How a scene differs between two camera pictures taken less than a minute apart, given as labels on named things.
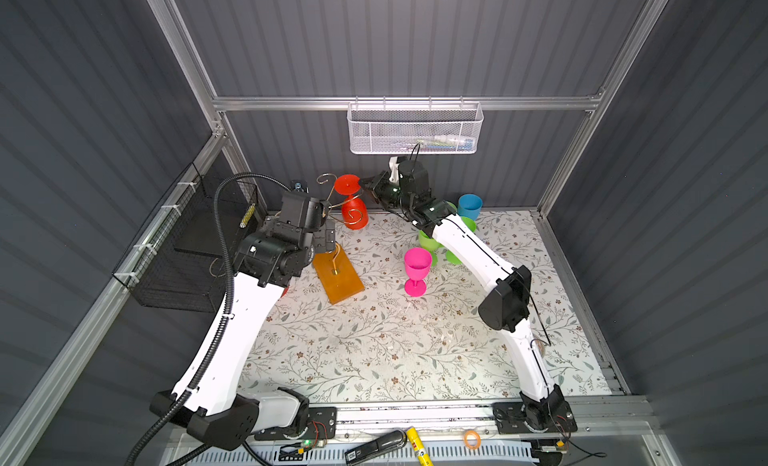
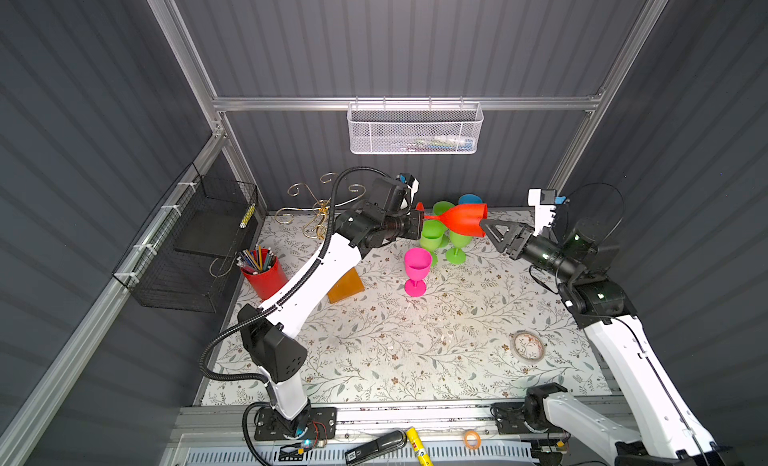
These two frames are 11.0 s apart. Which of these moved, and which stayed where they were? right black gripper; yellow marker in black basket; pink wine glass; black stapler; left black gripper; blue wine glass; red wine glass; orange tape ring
Moved: right black gripper; red wine glass; left black gripper
Stayed: blue wine glass; pink wine glass; black stapler; yellow marker in black basket; orange tape ring
